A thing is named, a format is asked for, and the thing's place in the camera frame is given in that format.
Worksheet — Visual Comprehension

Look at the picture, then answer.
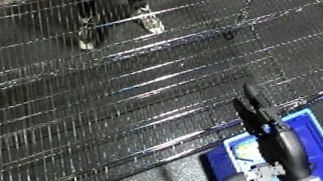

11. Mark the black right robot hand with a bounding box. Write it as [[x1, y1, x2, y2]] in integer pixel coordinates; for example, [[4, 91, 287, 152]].
[[213, 76, 318, 181]]

